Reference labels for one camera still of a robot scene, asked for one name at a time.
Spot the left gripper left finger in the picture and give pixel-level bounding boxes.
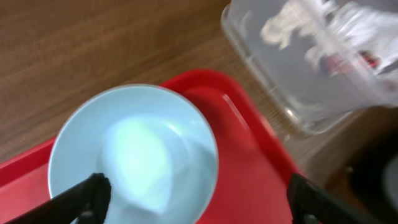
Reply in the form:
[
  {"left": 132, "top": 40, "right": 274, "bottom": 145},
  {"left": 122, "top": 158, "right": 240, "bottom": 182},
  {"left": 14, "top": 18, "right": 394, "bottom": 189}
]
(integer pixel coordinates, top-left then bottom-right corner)
[{"left": 8, "top": 173, "right": 111, "bottom": 224}]

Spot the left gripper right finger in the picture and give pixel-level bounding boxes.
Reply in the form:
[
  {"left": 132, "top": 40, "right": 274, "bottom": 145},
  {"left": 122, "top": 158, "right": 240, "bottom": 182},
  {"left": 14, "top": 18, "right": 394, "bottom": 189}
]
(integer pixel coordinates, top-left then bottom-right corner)
[{"left": 287, "top": 173, "right": 382, "bottom": 224}]

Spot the light blue bowl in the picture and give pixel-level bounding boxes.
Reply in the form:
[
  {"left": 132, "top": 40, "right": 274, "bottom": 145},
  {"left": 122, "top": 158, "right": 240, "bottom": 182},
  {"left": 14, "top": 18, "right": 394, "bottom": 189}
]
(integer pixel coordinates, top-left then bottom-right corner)
[{"left": 48, "top": 84, "right": 218, "bottom": 223}]

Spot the red snack wrapper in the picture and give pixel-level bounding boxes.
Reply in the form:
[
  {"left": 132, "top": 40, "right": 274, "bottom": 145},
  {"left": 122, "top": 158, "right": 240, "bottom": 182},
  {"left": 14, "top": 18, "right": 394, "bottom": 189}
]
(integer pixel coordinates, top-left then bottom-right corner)
[{"left": 326, "top": 50, "right": 381, "bottom": 75}]

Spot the white napkin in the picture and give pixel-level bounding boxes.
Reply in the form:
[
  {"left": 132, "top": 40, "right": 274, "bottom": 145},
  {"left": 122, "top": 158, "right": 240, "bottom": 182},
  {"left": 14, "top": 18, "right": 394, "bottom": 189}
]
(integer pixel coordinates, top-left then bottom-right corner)
[{"left": 260, "top": 1, "right": 397, "bottom": 74}]

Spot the red plastic tray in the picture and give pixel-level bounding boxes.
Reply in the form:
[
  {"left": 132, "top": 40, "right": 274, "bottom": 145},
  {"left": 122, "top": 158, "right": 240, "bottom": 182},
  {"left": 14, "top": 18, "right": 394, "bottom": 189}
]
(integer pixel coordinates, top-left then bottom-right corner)
[{"left": 1, "top": 70, "right": 298, "bottom": 224}]

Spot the black tray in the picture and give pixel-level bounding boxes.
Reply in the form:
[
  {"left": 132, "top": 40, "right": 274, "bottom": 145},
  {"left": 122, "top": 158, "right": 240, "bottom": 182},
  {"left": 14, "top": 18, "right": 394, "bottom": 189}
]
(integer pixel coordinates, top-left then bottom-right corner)
[{"left": 349, "top": 131, "right": 397, "bottom": 223}]

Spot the clear plastic bin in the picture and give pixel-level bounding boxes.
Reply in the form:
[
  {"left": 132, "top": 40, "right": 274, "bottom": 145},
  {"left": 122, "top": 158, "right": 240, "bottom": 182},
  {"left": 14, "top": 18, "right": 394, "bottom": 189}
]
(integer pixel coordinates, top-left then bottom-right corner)
[{"left": 221, "top": 0, "right": 397, "bottom": 134}]

